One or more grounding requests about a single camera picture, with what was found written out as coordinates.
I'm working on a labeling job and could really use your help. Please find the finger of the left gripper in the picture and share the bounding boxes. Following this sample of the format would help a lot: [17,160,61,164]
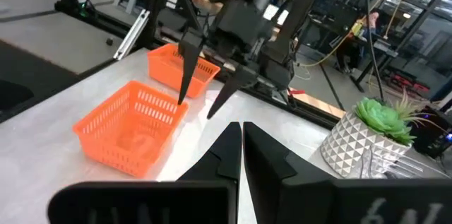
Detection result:
[177,36,205,106]
[206,67,259,120]

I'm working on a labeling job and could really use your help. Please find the orange slotted plastic basket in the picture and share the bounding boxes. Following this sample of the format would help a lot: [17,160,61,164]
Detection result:
[147,42,221,99]
[73,80,189,178]

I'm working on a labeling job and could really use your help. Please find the clear plastic bin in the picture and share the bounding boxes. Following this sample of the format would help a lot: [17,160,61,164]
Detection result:
[359,146,449,180]

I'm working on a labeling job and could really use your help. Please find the black device blue lights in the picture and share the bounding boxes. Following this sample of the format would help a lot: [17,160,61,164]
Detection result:
[410,106,452,160]

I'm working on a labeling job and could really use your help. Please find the silver aluminium bar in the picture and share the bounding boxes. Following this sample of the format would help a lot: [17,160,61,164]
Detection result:
[112,8,151,61]

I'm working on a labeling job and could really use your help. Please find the person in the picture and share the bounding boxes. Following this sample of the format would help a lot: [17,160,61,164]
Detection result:
[335,11,381,73]

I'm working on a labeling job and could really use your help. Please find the potted succulent white triangle pot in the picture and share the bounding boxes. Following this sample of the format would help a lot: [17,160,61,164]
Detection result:
[319,89,444,179]

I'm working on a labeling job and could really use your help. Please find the black table frame rail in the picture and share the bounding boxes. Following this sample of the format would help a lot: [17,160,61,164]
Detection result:
[52,1,347,130]

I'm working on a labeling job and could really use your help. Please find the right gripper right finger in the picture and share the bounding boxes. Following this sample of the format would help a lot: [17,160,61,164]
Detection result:
[243,122,452,224]

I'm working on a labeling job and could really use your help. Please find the yellow cable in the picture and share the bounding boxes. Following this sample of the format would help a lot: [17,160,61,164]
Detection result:
[298,0,407,69]

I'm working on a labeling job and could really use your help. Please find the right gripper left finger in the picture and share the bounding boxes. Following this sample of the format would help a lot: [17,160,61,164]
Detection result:
[47,122,243,224]

